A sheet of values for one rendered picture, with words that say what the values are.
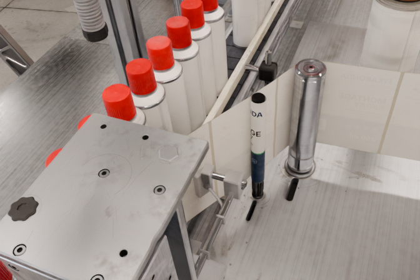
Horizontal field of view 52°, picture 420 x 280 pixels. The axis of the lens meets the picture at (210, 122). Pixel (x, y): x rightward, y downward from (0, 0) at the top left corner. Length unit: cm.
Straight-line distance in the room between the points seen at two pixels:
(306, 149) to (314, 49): 33
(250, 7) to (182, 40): 28
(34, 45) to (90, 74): 188
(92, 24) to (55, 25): 241
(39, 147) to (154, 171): 54
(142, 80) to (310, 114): 22
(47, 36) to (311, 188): 244
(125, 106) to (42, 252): 23
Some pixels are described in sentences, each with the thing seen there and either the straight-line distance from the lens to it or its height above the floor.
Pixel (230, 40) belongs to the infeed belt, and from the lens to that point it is 92.
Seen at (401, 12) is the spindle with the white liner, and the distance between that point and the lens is 68.
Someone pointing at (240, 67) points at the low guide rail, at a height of 92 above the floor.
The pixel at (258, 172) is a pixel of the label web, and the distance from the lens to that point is 57.
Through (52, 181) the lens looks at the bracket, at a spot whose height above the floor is 114.
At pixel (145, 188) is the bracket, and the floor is 114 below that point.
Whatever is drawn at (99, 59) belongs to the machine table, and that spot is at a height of 83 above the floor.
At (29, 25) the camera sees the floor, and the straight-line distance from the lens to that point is 308.
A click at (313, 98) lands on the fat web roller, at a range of 54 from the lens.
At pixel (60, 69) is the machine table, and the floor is 83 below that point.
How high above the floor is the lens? 139
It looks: 44 degrees down
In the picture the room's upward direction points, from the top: 6 degrees counter-clockwise
